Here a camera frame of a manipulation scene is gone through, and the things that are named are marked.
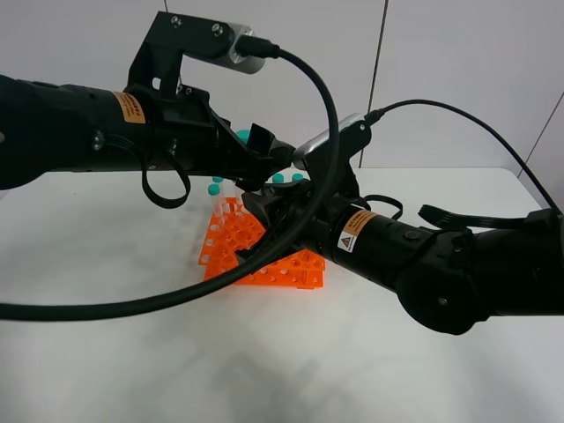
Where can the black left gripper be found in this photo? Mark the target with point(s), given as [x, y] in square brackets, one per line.
[187, 130]

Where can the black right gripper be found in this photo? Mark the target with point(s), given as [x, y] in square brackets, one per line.
[277, 205]

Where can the test tube green cap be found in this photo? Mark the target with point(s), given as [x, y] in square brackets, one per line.
[243, 135]

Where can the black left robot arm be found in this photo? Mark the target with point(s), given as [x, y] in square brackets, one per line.
[73, 128]

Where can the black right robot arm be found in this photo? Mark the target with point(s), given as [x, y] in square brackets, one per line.
[453, 271]

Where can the front left racked tube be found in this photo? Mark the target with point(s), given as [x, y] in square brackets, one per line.
[217, 203]

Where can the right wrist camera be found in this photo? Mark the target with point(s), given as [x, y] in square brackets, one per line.
[300, 153]

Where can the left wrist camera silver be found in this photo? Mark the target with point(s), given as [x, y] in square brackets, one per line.
[173, 36]

